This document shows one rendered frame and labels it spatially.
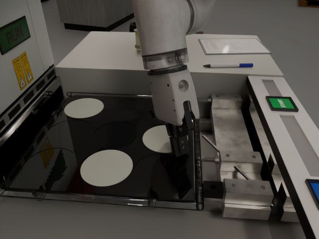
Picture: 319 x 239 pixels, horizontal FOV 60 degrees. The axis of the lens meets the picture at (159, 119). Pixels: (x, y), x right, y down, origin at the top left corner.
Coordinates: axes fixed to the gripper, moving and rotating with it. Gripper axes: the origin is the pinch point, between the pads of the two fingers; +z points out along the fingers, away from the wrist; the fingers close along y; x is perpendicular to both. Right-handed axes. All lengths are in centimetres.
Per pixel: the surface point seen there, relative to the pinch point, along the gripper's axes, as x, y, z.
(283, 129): -17.2, -10.9, -0.2
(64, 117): 17.2, 24.2, -6.6
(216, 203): -1.6, -7.6, 10.8
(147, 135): 2.8, 8.7, -0.9
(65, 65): 11.4, 37.7, -18.4
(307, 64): -281, 166, 37
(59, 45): -42, 367, -36
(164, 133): -0.7, 7.5, -0.5
